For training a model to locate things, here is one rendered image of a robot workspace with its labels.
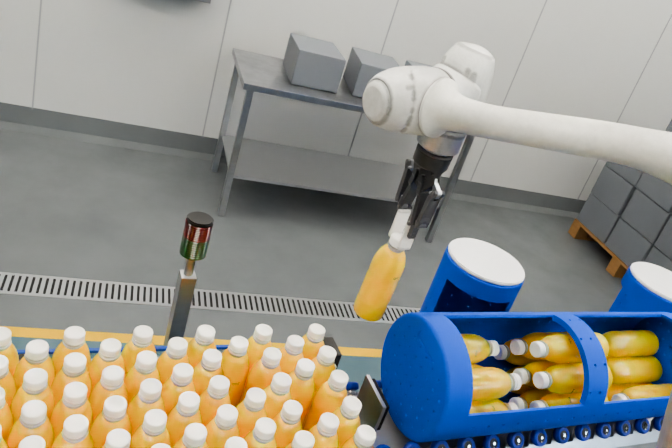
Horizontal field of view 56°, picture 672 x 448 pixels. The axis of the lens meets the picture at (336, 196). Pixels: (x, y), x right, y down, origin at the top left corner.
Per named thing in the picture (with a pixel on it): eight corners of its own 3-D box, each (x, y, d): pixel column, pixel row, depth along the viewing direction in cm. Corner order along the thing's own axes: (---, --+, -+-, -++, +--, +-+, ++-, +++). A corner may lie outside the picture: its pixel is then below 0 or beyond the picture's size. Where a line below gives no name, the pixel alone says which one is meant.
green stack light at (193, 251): (208, 261, 149) (212, 244, 146) (181, 260, 146) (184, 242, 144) (203, 246, 154) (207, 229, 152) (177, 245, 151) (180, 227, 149)
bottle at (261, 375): (240, 407, 145) (258, 346, 138) (269, 416, 146) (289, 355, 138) (232, 430, 139) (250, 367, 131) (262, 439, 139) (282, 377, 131)
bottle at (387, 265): (348, 301, 146) (374, 237, 137) (371, 296, 150) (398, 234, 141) (365, 322, 141) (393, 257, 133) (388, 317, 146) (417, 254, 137)
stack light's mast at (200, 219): (203, 282, 151) (216, 226, 144) (176, 281, 148) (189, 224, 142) (198, 266, 156) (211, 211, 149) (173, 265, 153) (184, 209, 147)
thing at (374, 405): (375, 446, 144) (392, 406, 139) (366, 447, 143) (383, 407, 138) (359, 412, 152) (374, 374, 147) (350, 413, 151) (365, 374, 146)
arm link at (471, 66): (442, 107, 129) (401, 112, 120) (470, 34, 121) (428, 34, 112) (483, 132, 123) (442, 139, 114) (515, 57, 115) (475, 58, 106)
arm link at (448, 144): (454, 113, 128) (444, 139, 131) (416, 109, 124) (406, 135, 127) (477, 135, 121) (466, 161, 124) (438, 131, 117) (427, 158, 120)
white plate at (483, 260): (437, 233, 226) (436, 235, 227) (467, 278, 203) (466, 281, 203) (503, 242, 235) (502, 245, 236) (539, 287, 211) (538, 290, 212)
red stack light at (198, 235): (212, 243, 146) (215, 229, 145) (184, 242, 144) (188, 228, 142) (207, 229, 152) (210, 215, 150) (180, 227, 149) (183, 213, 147)
